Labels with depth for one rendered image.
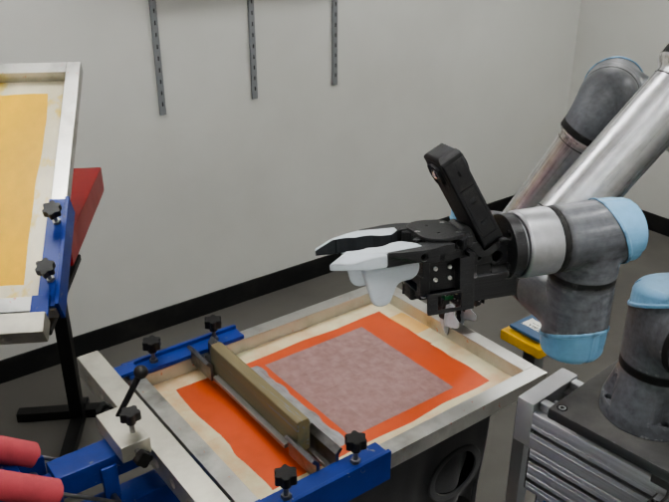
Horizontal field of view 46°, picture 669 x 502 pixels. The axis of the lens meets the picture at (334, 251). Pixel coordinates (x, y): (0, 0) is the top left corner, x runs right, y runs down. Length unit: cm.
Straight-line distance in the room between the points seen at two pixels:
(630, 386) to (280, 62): 292
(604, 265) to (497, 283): 12
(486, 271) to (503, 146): 434
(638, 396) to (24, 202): 150
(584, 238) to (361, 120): 346
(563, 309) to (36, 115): 168
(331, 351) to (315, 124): 228
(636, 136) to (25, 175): 156
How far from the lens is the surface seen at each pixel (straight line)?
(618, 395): 128
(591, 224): 88
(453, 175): 79
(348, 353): 196
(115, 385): 175
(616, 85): 161
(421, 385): 185
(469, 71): 478
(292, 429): 159
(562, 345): 94
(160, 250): 383
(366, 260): 75
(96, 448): 159
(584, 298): 91
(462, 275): 81
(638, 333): 123
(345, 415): 175
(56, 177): 208
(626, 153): 104
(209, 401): 181
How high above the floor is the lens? 201
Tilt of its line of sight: 25 degrees down
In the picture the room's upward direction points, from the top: straight up
